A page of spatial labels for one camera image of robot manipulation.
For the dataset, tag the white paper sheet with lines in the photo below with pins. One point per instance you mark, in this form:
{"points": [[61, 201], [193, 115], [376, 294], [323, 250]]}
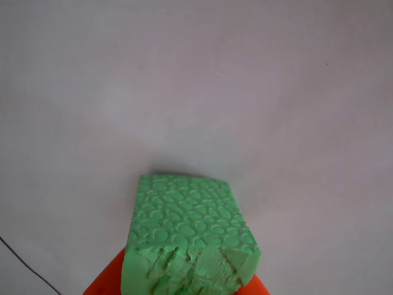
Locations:
{"points": [[196, 77]]}

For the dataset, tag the green textured foam block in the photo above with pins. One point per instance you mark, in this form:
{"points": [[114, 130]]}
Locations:
{"points": [[190, 227]]}

